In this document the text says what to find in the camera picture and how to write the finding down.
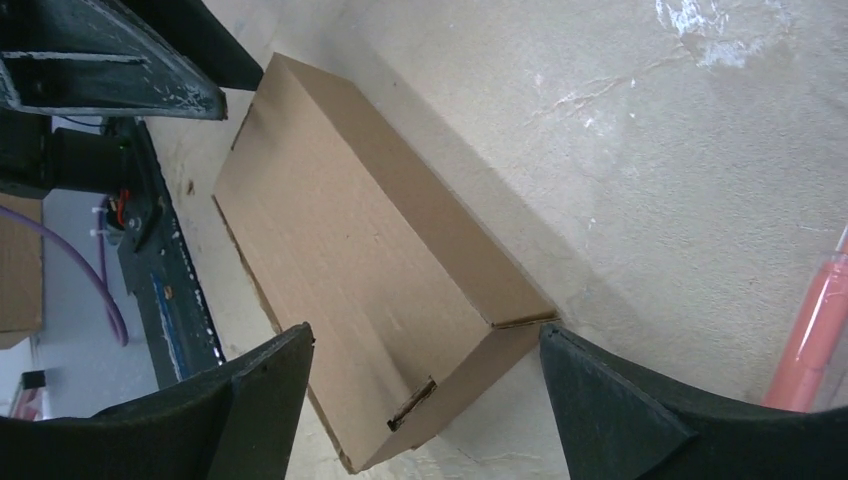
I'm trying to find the brown cardboard box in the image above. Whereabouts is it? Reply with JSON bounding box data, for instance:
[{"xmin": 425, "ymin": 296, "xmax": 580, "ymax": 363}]
[{"xmin": 213, "ymin": 54, "xmax": 558, "ymax": 474}]

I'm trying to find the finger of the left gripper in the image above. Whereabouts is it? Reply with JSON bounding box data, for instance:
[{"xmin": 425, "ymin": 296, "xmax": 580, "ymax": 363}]
[{"xmin": 123, "ymin": 0, "xmax": 263, "ymax": 91}]

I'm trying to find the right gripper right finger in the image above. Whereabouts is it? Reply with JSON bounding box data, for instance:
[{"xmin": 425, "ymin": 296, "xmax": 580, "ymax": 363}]
[{"xmin": 539, "ymin": 324, "xmax": 847, "ymax": 479}]

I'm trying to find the brown cardboard sheet outside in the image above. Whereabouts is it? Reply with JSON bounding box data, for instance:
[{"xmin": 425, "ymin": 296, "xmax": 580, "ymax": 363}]
[{"xmin": 1, "ymin": 214, "xmax": 43, "ymax": 350}]

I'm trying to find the red pen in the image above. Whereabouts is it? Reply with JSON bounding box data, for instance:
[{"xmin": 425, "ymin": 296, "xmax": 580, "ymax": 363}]
[{"xmin": 762, "ymin": 232, "xmax": 847, "ymax": 412}]

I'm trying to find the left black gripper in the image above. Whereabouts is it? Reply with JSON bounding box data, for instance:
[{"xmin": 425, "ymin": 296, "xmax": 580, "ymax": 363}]
[{"xmin": 1, "ymin": 1, "xmax": 227, "ymax": 200}]

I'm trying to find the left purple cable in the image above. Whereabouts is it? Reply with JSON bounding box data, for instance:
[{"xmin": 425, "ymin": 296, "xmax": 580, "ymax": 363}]
[{"xmin": 0, "ymin": 205, "xmax": 130, "ymax": 348}]

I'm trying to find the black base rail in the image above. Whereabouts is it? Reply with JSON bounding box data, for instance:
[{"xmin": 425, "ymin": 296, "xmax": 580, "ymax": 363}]
[{"xmin": 52, "ymin": 117, "xmax": 228, "ymax": 391}]

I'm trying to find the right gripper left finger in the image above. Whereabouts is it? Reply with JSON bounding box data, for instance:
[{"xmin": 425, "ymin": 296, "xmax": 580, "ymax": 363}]
[{"xmin": 1, "ymin": 323, "xmax": 314, "ymax": 479}]

